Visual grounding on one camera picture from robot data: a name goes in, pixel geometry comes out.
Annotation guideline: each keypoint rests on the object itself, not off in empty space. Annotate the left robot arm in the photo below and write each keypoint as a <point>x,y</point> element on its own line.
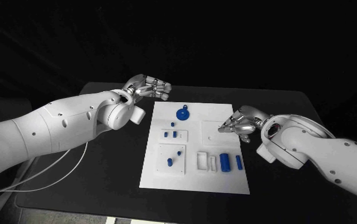
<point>69,121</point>

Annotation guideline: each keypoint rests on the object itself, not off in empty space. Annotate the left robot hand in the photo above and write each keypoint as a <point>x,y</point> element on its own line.
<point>149,87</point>

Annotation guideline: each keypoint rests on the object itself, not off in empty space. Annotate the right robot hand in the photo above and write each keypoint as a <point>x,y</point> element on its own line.
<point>246,119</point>

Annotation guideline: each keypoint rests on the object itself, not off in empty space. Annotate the white task board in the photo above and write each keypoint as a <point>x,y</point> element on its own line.
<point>194,179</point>

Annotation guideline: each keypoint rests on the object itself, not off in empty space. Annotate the thin long blue cylinder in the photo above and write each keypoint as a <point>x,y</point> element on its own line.
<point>239,162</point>

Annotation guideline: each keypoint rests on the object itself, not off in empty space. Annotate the thick blue cylinder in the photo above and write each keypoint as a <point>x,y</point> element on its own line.
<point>224,162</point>

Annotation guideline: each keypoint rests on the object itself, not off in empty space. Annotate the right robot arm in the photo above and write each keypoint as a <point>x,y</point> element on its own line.
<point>306,146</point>

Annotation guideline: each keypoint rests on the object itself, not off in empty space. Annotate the blue gear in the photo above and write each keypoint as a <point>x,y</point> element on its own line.
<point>181,114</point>

